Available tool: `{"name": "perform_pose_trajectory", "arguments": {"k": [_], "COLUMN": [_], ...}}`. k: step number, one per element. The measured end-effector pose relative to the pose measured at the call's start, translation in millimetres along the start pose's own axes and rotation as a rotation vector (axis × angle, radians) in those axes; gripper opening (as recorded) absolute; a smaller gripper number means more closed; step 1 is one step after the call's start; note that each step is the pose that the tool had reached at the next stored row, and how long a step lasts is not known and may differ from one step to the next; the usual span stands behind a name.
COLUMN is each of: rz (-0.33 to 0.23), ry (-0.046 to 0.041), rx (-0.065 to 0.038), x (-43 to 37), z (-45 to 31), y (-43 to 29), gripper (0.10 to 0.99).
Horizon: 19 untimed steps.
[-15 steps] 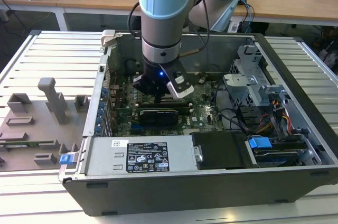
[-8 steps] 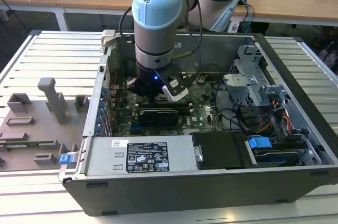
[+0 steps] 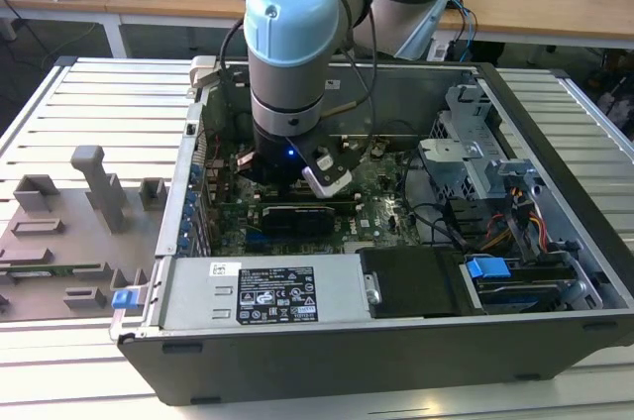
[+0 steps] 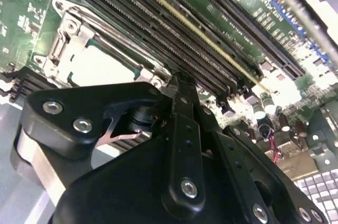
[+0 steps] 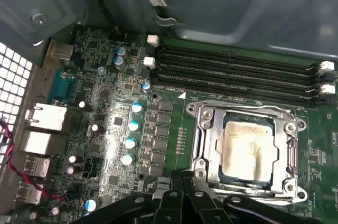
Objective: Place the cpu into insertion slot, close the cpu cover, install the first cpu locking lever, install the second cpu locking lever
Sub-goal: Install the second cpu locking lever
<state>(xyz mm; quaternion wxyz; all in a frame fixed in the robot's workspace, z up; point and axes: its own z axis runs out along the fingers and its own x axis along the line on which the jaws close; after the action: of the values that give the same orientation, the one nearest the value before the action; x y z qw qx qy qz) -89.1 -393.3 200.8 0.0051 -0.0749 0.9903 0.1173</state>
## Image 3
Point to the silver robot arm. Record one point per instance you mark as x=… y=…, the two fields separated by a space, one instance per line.
x=287 y=83

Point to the black graphics card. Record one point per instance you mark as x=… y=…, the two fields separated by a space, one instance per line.
x=297 y=219

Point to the black coin cell holder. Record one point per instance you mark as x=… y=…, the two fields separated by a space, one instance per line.
x=379 y=148

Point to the light grey case latch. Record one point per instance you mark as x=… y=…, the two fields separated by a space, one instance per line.
x=203 y=71

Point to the green motherboard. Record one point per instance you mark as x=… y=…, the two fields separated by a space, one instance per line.
x=376 y=222

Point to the grey power supply unit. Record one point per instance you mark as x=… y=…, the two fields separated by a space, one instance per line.
x=198 y=296

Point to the metal drive cage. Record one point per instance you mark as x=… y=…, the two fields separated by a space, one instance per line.
x=446 y=162

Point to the pale blue teach pendant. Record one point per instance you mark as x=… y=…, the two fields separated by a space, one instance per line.
x=421 y=38

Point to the dark grey PC case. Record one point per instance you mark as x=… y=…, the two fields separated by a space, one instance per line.
x=297 y=365

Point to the blue case latch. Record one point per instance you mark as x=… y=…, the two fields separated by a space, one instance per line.
x=122 y=299

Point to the grey parts rack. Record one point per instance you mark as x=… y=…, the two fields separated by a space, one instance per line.
x=64 y=251

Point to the green RAM stick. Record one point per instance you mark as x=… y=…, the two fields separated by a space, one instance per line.
x=64 y=270

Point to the blue disk carrier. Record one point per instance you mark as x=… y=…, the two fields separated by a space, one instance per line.
x=488 y=266

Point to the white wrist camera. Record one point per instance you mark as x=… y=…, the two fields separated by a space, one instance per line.
x=332 y=184

